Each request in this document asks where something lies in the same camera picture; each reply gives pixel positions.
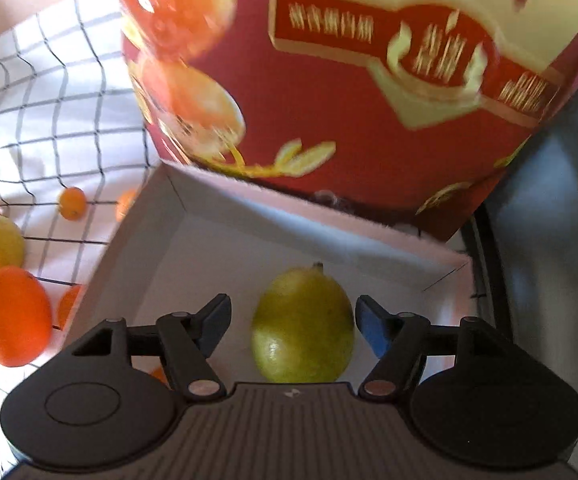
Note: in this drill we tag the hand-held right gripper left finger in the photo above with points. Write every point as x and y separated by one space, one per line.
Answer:
217 324

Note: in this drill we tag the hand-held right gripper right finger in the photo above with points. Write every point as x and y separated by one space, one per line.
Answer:
372 329

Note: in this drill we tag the white cardboard box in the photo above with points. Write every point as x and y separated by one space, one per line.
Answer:
209 260

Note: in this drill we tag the green pear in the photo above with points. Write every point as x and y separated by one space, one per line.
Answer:
301 325

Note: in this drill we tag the mandarin orange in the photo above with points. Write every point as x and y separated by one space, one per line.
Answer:
72 204
126 206
16 317
69 306
158 374

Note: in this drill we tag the black computer case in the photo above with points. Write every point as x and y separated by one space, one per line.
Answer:
549 240

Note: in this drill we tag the red printed snack bag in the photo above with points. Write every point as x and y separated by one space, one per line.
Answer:
319 100

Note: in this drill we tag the white black checked cloth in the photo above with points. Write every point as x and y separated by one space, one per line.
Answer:
44 110

